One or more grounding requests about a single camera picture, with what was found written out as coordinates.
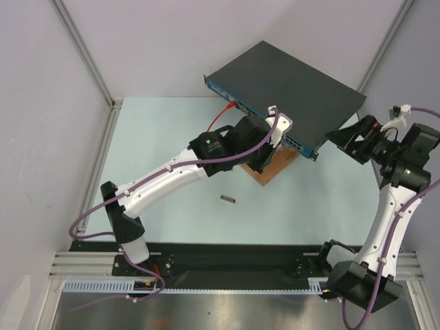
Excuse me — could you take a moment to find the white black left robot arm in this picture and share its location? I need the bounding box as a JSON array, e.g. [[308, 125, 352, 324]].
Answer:
[[100, 115, 289, 275]]

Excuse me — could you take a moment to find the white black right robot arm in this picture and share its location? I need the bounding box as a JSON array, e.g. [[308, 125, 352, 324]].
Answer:
[[316, 115, 439, 313]]

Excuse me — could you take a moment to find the wooden base board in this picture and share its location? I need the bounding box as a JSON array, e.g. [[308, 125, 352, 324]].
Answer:
[[241, 146, 300, 186]]

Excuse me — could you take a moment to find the silver transceiver module on table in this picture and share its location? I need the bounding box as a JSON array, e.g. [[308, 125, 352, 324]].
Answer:
[[220, 195, 236, 204]]

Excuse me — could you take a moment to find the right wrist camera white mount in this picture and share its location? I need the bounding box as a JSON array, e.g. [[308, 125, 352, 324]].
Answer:
[[381, 104, 411, 132]]

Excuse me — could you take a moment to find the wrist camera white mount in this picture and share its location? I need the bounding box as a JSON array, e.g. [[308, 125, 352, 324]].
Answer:
[[381, 104, 411, 132], [265, 106, 293, 149]]

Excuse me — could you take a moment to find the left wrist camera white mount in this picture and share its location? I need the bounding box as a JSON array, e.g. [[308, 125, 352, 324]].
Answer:
[[265, 106, 293, 149]]

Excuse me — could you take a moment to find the red ethernet cable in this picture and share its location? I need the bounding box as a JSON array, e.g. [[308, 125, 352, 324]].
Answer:
[[205, 101, 239, 133]]

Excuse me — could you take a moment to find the blue black network switch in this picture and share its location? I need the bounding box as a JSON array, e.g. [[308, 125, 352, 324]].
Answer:
[[204, 41, 366, 161]]

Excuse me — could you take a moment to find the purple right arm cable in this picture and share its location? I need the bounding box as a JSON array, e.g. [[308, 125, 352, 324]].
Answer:
[[342, 107, 440, 329]]

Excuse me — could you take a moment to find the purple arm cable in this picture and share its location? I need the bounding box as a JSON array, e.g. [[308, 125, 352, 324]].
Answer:
[[69, 107, 280, 305], [342, 107, 440, 329]]

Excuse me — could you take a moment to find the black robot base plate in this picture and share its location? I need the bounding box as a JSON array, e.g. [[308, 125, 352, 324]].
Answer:
[[68, 240, 344, 290]]

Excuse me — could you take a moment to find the grey slotted cable duct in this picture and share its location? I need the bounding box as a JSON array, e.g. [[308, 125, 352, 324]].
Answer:
[[63, 278, 328, 295]]

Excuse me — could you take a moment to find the aluminium frame post right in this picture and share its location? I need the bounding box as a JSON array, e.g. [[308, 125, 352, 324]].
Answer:
[[357, 0, 415, 94]]

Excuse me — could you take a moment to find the aluminium frame post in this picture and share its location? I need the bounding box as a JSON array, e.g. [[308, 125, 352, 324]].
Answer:
[[47, 0, 124, 111], [357, 0, 415, 94]]

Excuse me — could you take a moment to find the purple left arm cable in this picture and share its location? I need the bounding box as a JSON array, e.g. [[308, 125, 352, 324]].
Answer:
[[69, 107, 280, 305]]

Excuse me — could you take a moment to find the aluminium frame post left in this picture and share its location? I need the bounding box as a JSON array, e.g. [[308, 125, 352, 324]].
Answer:
[[47, 0, 124, 111]]

